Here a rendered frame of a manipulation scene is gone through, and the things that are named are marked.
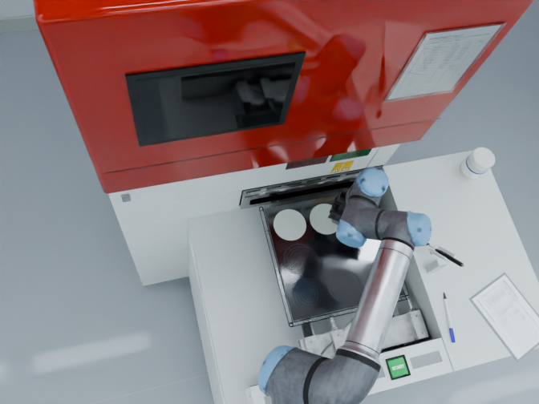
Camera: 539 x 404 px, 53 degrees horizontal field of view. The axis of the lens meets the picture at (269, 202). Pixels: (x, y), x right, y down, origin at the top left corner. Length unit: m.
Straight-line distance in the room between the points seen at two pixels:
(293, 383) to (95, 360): 1.41
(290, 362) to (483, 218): 0.84
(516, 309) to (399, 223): 0.60
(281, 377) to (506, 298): 0.79
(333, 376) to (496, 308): 0.70
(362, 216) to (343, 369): 0.37
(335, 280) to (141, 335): 1.10
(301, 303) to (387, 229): 0.44
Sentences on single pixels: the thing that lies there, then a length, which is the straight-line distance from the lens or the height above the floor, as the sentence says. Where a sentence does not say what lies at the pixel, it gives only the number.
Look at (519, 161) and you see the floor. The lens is 3.21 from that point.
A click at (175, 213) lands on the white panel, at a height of 0.89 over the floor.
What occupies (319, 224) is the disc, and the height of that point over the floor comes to 0.90.
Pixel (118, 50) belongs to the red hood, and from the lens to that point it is 0.85.
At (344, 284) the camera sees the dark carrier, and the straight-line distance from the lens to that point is 1.62.
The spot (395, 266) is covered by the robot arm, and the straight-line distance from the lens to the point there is 1.21.
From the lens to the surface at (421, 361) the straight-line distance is 1.59.
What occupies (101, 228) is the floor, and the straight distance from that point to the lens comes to 2.59.
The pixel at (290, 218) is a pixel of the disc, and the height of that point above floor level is 0.90.
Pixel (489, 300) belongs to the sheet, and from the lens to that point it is 1.70.
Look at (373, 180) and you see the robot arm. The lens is 1.33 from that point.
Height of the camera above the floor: 2.42
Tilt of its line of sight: 67 degrees down
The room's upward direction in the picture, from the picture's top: 19 degrees clockwise
